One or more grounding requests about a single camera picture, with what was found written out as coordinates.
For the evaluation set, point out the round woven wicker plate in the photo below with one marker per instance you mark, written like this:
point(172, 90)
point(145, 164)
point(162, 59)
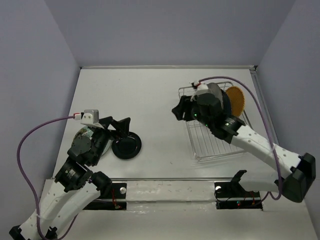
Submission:
point(237, 100)

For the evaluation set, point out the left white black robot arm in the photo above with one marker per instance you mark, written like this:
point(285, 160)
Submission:
point(75, 186)

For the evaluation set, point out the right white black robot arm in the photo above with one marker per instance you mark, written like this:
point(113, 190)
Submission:
point(166, 152)

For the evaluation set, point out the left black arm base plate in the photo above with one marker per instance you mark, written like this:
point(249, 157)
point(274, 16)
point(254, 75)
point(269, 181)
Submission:
point(114, 200)

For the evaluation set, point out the black round plate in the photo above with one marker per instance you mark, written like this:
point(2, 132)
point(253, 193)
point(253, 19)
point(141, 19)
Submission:
point(127, 148)

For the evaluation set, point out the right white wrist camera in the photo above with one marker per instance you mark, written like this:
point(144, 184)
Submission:
point(199, 88)

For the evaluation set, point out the grey reindeer snowflake plate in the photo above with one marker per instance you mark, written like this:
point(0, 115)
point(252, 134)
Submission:
point(214, 89)

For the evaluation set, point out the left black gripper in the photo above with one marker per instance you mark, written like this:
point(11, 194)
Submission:
point(123, 126)

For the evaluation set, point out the metal wire dish rack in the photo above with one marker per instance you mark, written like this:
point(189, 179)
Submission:
point(207, 142)

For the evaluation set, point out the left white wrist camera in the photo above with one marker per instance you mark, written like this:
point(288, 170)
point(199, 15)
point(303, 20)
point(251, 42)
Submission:
point(90, 117)

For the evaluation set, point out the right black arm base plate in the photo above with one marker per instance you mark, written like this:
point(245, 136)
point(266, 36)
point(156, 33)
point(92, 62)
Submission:
point(234, 197)

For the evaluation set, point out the dark blue leaf-shaped plate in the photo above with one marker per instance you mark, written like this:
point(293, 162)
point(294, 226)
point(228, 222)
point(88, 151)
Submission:
point(226, 104)

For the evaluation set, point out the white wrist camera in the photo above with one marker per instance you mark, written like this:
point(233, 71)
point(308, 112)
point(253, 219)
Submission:
point(199, 88)
point(90, 117)

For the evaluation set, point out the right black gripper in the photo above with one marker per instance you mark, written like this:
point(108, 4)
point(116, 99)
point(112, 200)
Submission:
point(185, 104)

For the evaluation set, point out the light green floral plate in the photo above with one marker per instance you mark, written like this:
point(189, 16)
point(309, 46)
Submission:
point(87, 132)

